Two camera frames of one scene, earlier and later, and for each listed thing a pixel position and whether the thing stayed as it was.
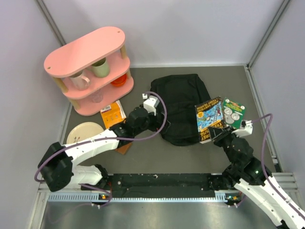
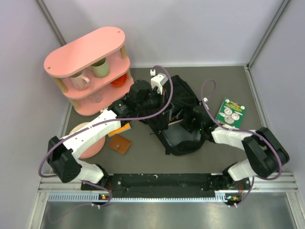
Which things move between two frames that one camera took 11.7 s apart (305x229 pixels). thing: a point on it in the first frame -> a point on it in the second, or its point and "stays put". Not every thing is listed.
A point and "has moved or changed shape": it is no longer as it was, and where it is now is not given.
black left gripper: (156, 124) -> (155, 91)
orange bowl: (120, 81) stays put
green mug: (101, 68) stays put
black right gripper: (217, 134) -> (186, 123)
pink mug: (81, 82) stays put
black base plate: (161, 183) stays put
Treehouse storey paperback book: (209, 114) -> (173, 118)
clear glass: (97, 97) stays put
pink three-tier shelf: (93, 71) stays put
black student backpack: (180, 93) has moved or changed shape
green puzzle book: (233, 112) stays put
